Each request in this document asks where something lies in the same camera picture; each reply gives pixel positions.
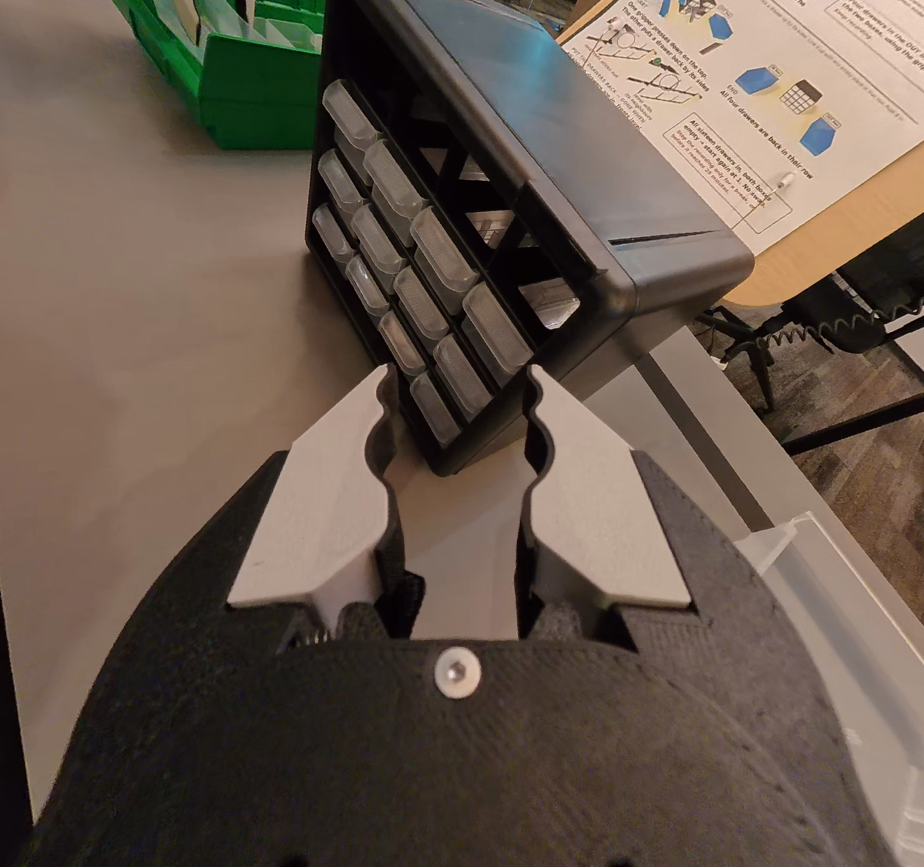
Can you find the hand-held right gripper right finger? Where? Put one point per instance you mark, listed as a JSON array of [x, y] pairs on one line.
[[599, 513]]

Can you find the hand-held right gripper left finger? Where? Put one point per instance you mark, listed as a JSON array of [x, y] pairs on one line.
[[325, 513]]

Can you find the green plastic bin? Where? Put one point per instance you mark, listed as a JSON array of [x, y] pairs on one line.
[[245, 87]]

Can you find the large clear plastic bin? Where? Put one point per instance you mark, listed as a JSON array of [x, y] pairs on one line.
[[866, 629]]

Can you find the black drawer cabinet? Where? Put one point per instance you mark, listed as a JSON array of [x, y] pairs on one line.
[[577, 123]]

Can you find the array of clear cabinet drawers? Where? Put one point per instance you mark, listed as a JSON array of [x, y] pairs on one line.
[[447, 246]]

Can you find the instruction sheet on wooden stand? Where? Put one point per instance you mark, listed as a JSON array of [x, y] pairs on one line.
[[830, 267]]

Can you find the printed instruction sheet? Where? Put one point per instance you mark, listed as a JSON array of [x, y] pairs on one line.
[[794, 51]]

